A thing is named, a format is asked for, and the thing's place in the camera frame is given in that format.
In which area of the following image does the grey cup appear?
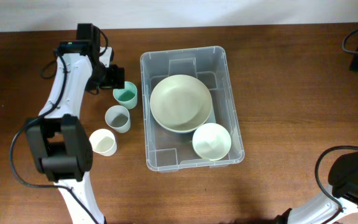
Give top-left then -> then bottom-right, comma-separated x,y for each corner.
104,105 -> 131,133

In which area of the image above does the clear plastic storage bin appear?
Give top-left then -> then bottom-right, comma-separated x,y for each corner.
140,46 -> 245,172

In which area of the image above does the white bowl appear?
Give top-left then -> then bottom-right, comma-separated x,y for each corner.
192,123 -> 232,161

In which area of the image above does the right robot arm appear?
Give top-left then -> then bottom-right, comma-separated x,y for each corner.
273,146 -> 358,224

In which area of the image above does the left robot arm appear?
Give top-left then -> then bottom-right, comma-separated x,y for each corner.
21,24 -> 124,223

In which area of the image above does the cream cup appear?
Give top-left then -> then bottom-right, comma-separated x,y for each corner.
89,129 -> 117,156

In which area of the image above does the teal green cup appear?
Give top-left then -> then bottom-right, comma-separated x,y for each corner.
113,81 -> 137,110

